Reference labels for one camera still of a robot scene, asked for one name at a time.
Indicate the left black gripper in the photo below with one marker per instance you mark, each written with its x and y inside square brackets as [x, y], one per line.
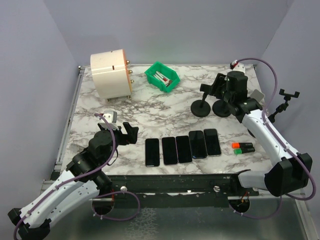
[130, 137]

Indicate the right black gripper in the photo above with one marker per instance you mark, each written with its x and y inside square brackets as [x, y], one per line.
[220, 80]

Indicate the black round base phone stand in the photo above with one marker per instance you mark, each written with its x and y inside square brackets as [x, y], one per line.
[220, 109]

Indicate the purple phone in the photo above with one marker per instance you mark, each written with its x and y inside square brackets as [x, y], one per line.
[169, 151]

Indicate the dark phone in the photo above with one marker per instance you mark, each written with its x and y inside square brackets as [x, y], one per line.
[212, 142]

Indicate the black phone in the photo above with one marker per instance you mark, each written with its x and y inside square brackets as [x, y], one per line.
[197, 144]

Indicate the silver phone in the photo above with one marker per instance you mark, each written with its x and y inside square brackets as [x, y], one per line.
[183, 149]

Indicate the black tripod phone stand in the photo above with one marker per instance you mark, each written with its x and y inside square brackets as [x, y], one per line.
[282, 107]

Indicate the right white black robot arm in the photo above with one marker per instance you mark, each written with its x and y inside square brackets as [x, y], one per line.
[290, 169]

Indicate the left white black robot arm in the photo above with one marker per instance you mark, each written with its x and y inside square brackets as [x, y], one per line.
[83, 179]

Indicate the green plastic bin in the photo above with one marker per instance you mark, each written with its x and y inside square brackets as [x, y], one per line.
[168, 72]

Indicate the cream cylindrical drum device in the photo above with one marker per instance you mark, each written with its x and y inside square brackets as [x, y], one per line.
[110, 74]

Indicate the white markers in bin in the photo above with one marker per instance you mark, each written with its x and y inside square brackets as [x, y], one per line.
[165, 80]

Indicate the orange cap marker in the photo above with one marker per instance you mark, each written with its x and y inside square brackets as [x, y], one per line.
[238, 145]

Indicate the green cap marker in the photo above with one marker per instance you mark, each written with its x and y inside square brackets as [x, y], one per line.
[243, 150]

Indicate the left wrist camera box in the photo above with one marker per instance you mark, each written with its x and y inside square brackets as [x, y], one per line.
[110, 116]

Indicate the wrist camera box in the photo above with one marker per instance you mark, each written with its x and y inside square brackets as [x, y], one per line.
[236, 66]
[110, 116]

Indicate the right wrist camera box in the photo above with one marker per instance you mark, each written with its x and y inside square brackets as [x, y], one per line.
[236, 66]

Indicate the black front mounting rail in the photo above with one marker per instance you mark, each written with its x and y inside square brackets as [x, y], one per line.
[174, 191]

